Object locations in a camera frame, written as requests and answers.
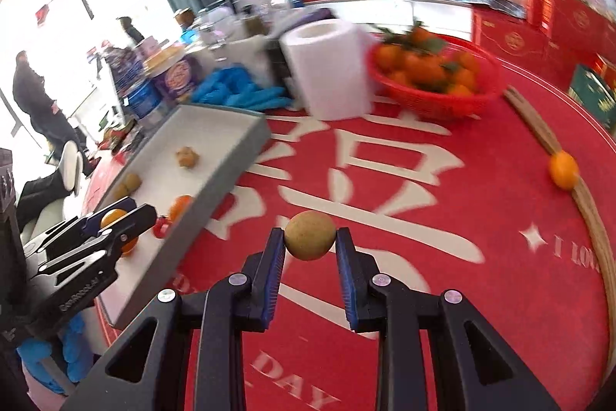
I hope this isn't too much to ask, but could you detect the narrow red gift box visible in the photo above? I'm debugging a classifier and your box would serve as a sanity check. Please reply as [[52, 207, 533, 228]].
[[524, 0, 554, 36]]

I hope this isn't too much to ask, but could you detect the long wooden stick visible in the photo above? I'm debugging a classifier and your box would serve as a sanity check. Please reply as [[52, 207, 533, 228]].
[[503, 86, 606, 278]]

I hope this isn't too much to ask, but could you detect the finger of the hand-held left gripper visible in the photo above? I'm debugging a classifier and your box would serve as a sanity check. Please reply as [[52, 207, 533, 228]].
[[29, 204, 158, 285], [22, 196, 137, 256]]

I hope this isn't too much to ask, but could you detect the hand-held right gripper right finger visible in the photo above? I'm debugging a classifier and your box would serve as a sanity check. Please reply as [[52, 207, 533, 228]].
[[335, 227, 561, 411]]

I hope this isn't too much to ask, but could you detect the white chair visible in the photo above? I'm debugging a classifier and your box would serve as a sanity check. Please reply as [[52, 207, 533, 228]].
[[58, 140, 86, 196]]

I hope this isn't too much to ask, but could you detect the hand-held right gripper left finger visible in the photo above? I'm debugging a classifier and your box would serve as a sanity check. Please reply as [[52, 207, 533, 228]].
[[60, 227, 286, 411]]

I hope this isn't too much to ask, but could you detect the white toilet paper roll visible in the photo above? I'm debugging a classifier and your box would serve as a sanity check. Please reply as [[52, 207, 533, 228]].
[[280, 18, 373, 120]]

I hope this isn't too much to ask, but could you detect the red plastic basket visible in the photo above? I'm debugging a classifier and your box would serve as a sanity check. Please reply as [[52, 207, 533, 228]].
[[366, 33, 504, 120]]

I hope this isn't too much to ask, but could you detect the blue cloth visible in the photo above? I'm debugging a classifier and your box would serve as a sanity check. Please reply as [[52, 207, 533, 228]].
[[190, 64, 293, 111]]

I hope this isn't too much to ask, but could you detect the purple cup with yellow lid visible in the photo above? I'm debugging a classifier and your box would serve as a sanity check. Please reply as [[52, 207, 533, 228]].
[[144, 45, 203, 101]]

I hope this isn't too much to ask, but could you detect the grey white tray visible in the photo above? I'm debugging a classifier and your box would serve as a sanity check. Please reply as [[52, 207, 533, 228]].
[[94, 103, 271, 329]]

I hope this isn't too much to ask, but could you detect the pile of leafy tangerines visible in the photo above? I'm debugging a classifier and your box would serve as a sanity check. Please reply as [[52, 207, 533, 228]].
[[375, 23, 482, 96]]

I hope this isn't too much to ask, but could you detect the green gift bag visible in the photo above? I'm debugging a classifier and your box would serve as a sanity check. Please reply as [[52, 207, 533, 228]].
[[568, 64, 616, 127]]

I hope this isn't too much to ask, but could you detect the white box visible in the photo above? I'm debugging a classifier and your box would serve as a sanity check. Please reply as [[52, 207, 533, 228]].
[[219, 33, 277, 77]]

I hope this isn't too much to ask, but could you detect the brown wrinkled walnut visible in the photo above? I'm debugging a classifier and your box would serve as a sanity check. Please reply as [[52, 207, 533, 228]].
[[174, 146, 200, 169]]

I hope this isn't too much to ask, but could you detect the person's left hand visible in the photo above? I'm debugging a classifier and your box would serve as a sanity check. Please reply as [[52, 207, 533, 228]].
[[17, 317, 94, 395]]

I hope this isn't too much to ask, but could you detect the blue drink can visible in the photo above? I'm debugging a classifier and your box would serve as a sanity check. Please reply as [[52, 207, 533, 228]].
[[120, 80, 165, 130]]

